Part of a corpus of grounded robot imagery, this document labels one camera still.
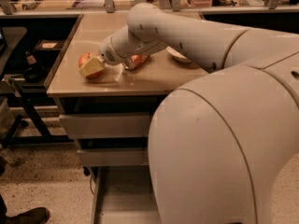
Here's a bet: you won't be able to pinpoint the orange soda can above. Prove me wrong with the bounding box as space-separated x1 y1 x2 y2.
122 55 150 71

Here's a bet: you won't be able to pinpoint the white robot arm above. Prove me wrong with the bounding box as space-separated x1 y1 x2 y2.
79 3 299 224

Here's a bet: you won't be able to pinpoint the white paper bowl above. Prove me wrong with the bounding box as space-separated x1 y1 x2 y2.
166 47 191 63

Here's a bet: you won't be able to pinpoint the dark shoe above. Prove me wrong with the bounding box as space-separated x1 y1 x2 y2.
5 207 50 224

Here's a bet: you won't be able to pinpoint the grey drawer cabinet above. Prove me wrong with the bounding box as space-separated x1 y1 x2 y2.
43 10 209 224

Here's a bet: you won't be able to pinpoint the black headphones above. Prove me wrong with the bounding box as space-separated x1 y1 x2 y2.
23 63 46 83

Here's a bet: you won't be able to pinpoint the top grey drawer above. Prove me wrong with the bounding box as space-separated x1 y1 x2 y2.
59 113 150 139

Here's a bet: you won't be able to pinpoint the red apple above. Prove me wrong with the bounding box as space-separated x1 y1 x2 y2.
78 51 105 80

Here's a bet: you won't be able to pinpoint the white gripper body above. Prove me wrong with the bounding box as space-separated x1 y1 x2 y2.
99 35 125 65

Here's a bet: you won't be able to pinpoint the open bottom grey drawer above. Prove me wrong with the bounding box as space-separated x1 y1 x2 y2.
91 166 162 224

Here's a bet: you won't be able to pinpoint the middle grey drawer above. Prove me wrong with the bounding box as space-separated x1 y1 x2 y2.
78 148 149 167

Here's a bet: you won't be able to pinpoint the black desk frame left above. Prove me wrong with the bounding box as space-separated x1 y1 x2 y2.
0 26 75 147

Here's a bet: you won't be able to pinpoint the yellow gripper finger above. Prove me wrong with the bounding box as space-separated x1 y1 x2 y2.
78 55 107 78

